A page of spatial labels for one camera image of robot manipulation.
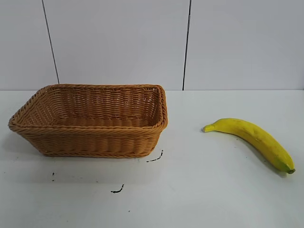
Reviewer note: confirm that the yellow banana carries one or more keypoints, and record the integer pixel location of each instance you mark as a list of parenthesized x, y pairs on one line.
[(259, 139)]

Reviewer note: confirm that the brown woven wicker basket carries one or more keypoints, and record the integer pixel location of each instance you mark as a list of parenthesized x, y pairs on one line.
[(95, 140)]

